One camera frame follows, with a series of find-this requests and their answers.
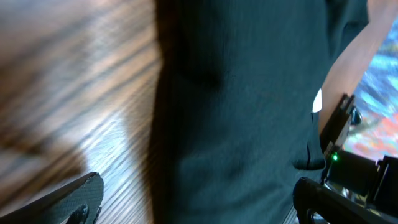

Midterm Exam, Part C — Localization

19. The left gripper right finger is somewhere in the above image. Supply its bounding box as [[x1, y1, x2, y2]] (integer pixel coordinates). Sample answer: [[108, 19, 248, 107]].
[[293, 177, 397, 224]]

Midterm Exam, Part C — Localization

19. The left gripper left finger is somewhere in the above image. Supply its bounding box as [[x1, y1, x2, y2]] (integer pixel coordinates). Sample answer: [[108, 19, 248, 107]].
[[1, 172, 104, 224]]

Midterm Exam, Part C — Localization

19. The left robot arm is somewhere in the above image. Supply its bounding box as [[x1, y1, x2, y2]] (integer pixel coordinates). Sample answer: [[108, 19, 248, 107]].
[[1, 95, 397, 224]]

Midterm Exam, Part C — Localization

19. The folded light blue t-shirt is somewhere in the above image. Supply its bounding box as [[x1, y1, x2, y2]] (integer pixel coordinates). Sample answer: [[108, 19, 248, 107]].
[[344, 21, 397, 161]]

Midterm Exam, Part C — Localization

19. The black t-shirt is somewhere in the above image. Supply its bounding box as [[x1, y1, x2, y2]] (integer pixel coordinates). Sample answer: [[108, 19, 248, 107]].
[[152, 0, 369, 223]]

